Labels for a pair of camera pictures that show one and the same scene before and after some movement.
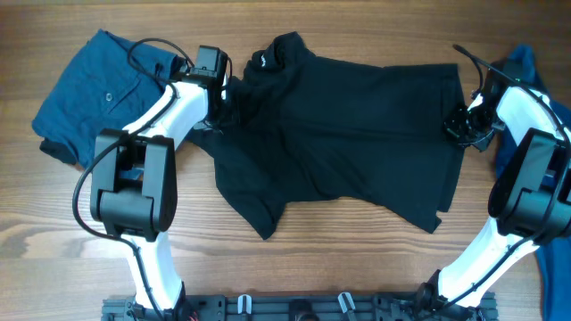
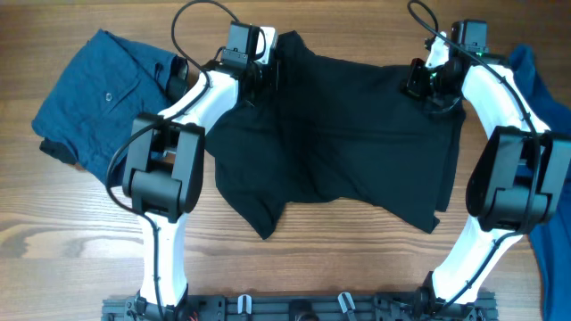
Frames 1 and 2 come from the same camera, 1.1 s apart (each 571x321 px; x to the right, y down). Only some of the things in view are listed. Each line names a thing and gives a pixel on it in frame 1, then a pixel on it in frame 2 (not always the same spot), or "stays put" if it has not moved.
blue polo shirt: (553, 257) stays put
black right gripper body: (473, 127) -> (426, 83)
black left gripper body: (223, 118) -> (266, 76)
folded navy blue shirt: (108, 85) stays put
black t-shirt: (305, 126) stays put
